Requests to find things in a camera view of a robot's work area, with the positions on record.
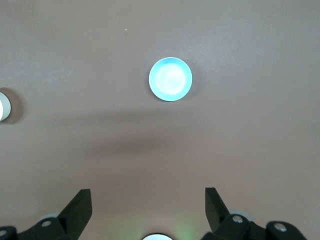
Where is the brown table cloth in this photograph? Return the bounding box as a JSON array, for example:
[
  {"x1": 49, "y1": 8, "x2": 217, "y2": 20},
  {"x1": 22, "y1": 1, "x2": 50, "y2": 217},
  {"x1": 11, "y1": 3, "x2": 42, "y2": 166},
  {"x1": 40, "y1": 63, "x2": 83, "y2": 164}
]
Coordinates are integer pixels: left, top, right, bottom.
[{"x1": 0, "y1": 0, "x2": 320, "y2": 240}]

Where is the blue bowl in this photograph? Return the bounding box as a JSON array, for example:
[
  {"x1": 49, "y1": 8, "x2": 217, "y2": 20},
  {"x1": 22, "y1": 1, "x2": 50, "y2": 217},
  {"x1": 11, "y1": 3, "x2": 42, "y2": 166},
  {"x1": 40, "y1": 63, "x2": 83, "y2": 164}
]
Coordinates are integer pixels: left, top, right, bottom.
[{"x1": 148, "y1": 56, "x2": 194, "y2": 102}]

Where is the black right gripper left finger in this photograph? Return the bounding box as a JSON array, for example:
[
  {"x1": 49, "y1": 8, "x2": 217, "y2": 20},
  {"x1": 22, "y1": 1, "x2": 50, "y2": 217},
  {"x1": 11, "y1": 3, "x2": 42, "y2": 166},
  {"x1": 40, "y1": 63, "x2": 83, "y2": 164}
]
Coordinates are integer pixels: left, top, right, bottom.
[{"x1": 0, "y1": 189, "x2": 93, "y2": 240}]

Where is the white bowl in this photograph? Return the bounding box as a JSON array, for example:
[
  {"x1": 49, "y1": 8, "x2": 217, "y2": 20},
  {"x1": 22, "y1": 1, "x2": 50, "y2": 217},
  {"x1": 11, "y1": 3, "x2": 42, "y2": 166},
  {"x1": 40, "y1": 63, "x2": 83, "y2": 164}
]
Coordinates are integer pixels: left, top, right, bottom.
[{"x1": 0, "y1": 87, "x2": 13, "y2": 123}]

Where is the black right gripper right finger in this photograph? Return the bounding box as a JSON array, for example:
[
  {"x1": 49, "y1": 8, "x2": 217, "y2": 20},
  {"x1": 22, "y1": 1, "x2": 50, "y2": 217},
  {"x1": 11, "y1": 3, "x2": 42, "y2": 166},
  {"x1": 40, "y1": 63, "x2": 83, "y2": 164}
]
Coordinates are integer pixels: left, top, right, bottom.
[{"x1": 199, "y1": 186, "x2": 307, "y2": 240}]

